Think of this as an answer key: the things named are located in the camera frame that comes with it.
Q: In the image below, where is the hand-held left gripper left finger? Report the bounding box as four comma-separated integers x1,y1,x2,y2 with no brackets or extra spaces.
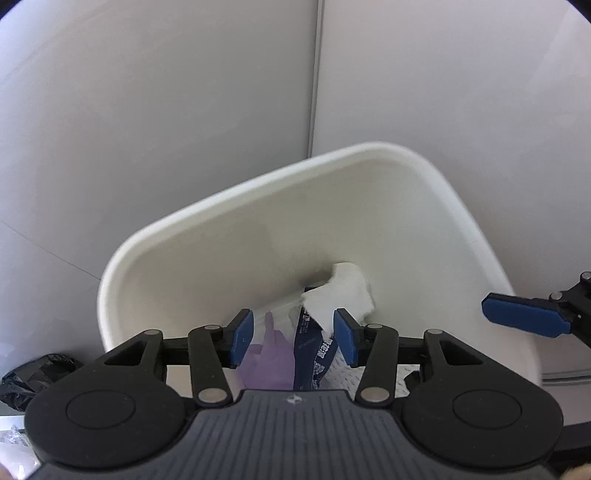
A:
90,308,256,408

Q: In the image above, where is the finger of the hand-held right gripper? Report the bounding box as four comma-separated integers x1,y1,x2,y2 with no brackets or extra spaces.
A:
481,271,591,347

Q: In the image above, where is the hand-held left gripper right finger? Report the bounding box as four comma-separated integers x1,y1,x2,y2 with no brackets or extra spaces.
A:
333,308,498,408

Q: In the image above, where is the purple rubber glove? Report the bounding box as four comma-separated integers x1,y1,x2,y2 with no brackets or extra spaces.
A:
239,313,297,391

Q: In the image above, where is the dark blue snack packet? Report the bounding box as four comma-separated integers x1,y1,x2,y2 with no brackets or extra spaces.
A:
293,306,343,391

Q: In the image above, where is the white tissue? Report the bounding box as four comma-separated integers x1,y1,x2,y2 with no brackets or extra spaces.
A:
302,261,376,334

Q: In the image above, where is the white foam fruit net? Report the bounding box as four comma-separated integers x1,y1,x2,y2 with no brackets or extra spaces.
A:
323,353,413,398

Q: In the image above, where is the cream printed waste bin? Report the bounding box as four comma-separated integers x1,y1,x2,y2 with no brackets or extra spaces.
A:
96,141,542,403

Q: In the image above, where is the black plastic bag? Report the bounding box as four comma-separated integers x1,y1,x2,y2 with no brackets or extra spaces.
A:
0,354,85,412

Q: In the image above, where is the clear plastic bag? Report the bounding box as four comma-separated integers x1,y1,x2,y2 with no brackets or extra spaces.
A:
0,424,34,464

